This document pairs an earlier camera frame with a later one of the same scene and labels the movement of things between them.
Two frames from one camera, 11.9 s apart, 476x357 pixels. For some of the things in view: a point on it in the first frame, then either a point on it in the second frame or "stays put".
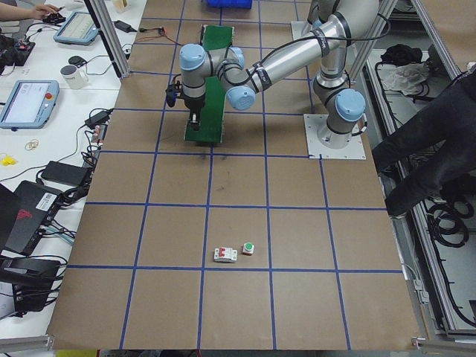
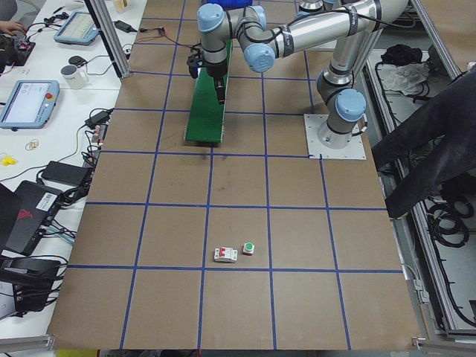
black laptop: x=24 y=213 stays put
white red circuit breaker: x=225 y=254 stays put
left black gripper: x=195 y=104 to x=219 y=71
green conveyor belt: x=211 y=125 stays put
